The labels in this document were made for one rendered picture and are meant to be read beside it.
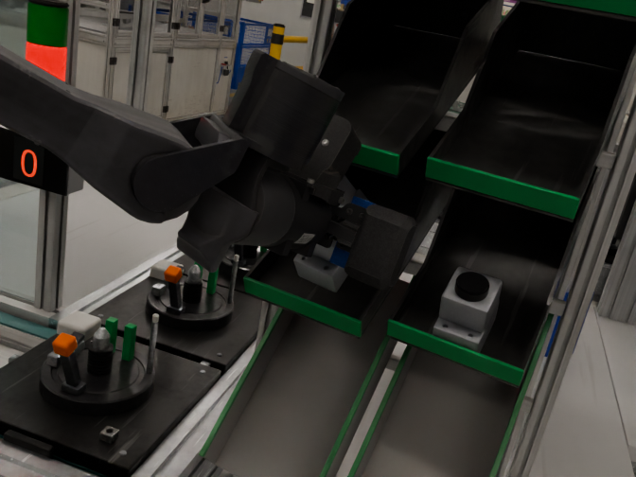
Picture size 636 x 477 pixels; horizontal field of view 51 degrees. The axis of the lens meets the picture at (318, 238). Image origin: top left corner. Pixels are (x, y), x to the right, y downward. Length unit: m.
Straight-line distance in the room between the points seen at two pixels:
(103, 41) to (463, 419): 5.44
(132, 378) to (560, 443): 0.72
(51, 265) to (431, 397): 0.60
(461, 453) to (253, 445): 0.22
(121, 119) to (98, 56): 5.63
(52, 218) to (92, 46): 5.06
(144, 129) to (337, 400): 0.44
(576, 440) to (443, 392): 0.54
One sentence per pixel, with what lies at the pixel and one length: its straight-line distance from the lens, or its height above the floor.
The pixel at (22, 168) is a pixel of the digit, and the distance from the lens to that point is 1.01.
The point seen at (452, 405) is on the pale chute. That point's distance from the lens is 0.77.
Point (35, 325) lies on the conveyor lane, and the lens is 1.11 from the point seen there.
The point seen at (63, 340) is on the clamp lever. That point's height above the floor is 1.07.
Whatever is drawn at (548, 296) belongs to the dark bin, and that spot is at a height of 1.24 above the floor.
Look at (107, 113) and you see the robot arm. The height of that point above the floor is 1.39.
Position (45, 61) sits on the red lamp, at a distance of 0.97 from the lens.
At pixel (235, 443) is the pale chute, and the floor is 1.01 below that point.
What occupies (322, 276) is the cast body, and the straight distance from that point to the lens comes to 0.62.
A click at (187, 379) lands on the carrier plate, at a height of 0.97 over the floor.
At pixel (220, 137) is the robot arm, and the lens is 0.43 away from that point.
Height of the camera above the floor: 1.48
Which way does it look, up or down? 19 degrees down
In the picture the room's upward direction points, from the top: 11 degrees clockwise
